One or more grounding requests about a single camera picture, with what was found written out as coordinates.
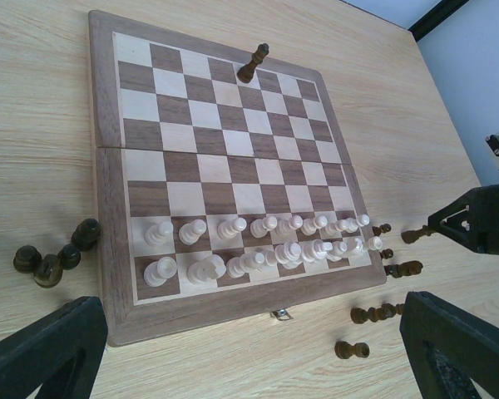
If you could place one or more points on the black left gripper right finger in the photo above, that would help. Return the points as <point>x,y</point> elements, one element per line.
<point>449,350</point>

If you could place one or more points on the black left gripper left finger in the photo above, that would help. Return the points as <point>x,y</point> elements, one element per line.
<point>57,356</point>

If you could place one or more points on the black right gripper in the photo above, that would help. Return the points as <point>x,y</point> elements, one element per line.
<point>472,220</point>

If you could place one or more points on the dark chess piece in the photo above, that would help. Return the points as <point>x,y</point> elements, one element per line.
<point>406,269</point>
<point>389,311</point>
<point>386,254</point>
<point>69,257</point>
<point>345,350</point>
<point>246,73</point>
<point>412,236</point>
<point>381,229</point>
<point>361,316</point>
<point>86,234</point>
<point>49,272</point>

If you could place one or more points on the white chess piece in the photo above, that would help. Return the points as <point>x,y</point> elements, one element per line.
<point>246,263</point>
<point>189,233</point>
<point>338,251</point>
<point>289,225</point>
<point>354,247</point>
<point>312,225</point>

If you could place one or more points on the white chess queen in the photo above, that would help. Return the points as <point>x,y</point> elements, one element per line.
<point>315,250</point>

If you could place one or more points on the wooden chess board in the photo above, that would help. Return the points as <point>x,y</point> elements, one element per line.
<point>179,137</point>

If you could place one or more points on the black frame post right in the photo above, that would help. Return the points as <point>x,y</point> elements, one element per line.
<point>434,17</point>

